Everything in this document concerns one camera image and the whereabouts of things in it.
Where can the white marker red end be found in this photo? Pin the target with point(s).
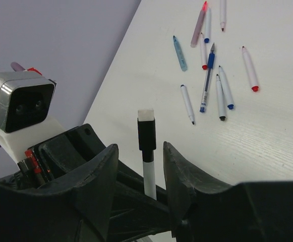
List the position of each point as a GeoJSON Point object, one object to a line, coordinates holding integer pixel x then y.
{"type": "Point", "coordinates": [222, 15]}

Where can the pink highlighter pen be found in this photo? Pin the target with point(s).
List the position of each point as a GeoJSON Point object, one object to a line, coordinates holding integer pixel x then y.
{"type": "Point", "coordinates": [199, 25]}

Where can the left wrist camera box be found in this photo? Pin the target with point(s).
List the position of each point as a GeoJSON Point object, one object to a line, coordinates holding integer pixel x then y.
{"type": "Point", "coordinates": [25, 99]}

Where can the white marker blue eraser cap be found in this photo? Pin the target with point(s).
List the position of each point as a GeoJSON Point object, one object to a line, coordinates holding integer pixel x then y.
{"type": "Point", "coordinates": [226, 89]}

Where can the black capped marker small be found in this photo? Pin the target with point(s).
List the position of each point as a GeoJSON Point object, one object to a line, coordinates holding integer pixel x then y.
{"type": "Point", "coordinates": [220, 99]}

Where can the white marker black cap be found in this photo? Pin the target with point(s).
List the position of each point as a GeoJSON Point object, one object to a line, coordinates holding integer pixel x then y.
{"type": "Point", "coordinates": [147, 145]}

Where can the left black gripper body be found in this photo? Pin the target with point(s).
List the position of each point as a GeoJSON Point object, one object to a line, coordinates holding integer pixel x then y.
{"type": "Point", "coordinates": [132, 212]}

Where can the white marker plain blue cap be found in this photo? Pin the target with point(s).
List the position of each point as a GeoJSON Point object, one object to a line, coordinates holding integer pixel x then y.
{"type": "Point", "coordinates": [187, 102]}

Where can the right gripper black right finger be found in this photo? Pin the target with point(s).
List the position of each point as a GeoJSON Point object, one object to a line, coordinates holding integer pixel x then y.
{"type": "Point", "coordinates": [203, 208]}

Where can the light blue highlighter pen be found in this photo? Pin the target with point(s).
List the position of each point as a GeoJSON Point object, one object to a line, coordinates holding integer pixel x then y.
{"type": "Point", "coordinates": [180, 55]}

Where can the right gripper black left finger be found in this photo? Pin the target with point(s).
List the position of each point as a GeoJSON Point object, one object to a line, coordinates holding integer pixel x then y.
{"type": "Point", "coordinates": [73, 207]}

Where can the white marker red cap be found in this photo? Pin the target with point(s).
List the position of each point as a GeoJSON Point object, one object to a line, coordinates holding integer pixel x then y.
{"type": "Point", "coordinates": [203, 52]}

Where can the blue gel pen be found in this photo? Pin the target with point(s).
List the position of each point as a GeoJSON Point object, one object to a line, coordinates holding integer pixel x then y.
{"type": "Point", "coordinates": [210, 66]}

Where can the red capped marker top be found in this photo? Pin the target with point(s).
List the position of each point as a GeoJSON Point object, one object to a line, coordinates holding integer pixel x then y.
{"type": "Point", "coordinates": [250, 70]}

